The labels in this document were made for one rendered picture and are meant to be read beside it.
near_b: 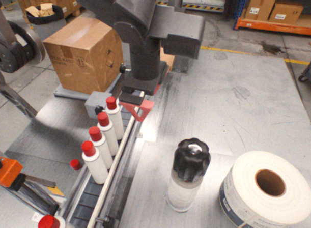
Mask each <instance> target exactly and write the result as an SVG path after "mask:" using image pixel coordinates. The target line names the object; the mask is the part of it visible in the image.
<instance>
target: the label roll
mask: <svg viewBox="0 0 311 228"><path fill-rule="evenodd" d="M218 194H219V202H220V205H221V208H222V210H223V211H224V212H225V214H226V216H227V217H228V219H229V220H230V221H231V222H232V223H233V224H234V225H235V226H237V227H238V228H288V227H290V226H292V225H294V224H296V223H298V222H300V221H303V220H304V219H306V218H307V217H308V215H309V214H310V212H311V190H310V187H309V185H308V183H307V181H306V180H305V178H304V177H303V175H301V173H300V172H299V171H298V170H297V169H296V168H295V167H294V166H293V165H291V164H290V163H289V162H288V161H286V160H285V159H283V158H281V157H279V156H277V155H274V154H271V153H268V152H263V151H251V152H247V153H244V154H242V155H241V156H239V157H238V158H237V159H236V161H235V162H234V164H233V165H232V167H231V169H230V171H229V172H228V174H227V175H226V177H225V178H224V180H223V182H222V183H221V186H220V189H219V193H218Z"/></svg>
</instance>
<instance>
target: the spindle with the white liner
mask: <svg viewBox="0 0 311 228"><path fill-rule="evenodd" d="M209 150H210V149H209V147H208V146H207V144H206V143H205V142H202V141H200V140H199V139H198V138H197V137H192V138H186V139H184V140H182V141H181V142H179V143H178V147H177V149H176V150H175V153H174V160H173V166H172V170H171V176H170V181H169V187H168V190H167V194H166V200H167V203H168V204H169V205H170V206H171V207H172V208H173V209H174V210H176V211H179V212H184V211H187V210H188V209H190V208H191V206H192V204H193V203H194V200H195V196H196V195H197V192H198V190H199V188H200V186H201V183H202V181H203V179H204V175H205V173H206V171H207V169H208V166H209V164H210V161H211V154H210V153H209Z"/></svg>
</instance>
